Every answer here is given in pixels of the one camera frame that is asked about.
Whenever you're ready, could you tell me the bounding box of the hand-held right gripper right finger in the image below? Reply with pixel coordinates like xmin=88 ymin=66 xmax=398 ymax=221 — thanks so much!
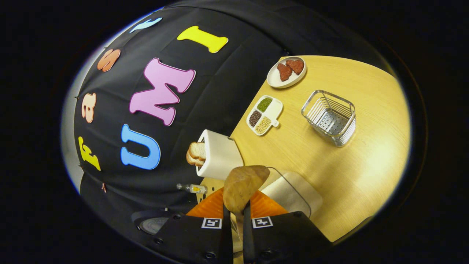
xmin=243 ymin=189 xmax=332 ymax=264

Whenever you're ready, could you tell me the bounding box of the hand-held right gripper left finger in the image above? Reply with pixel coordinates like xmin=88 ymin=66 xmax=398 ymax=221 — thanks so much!
xmin=147 ymin=187 xmax=234 ymax=264

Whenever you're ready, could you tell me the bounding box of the dark grey rice cooker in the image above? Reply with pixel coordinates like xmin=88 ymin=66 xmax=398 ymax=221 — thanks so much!
xmin=131 ymin=209 xmax=173 ymax=237

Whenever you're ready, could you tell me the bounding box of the clear box of white rice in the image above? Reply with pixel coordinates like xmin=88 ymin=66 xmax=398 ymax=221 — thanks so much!
xmin=260 ymin=167 xmax=324 ymax=220

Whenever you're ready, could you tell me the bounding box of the wooden spoon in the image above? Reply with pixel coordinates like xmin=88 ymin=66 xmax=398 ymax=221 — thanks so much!
xmin=223 ymin=165 xmax=270 ymax=253

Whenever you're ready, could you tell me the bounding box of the metal wire chopstick holder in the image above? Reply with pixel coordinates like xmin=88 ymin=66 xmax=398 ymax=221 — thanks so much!
xmin=301 ymin=89 xmax=357 ymax=147

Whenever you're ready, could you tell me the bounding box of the small glass bottle yellow label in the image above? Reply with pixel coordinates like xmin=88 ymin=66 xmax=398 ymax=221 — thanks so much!
xmin=176 ymin=183 xmax=208 ymax=194

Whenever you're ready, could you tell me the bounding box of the white toaster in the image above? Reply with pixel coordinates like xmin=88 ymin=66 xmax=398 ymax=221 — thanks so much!
xmin=196 ymin=129 xmax=244 ymax=181

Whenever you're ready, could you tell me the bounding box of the white divided dish of beans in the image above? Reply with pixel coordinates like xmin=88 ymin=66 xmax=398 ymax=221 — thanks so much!
xmin=246 ymin=95 xmax=283 ymax=136

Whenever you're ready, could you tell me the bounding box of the black backdrop cloth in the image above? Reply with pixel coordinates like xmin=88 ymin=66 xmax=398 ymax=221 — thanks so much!
xmin=73 ymin=0 xmax=392 ymax=253

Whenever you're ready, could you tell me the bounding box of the white round plate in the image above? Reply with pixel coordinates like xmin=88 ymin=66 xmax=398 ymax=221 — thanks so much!
xmin=266 ymin=56 xmax=307 ymax=89

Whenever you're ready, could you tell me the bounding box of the red meat piece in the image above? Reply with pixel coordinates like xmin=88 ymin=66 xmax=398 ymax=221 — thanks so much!
xmin=286 ymin=59 xmax=305 ymax=75
xmin=277 ymin=63 xmax=293 ymax=82

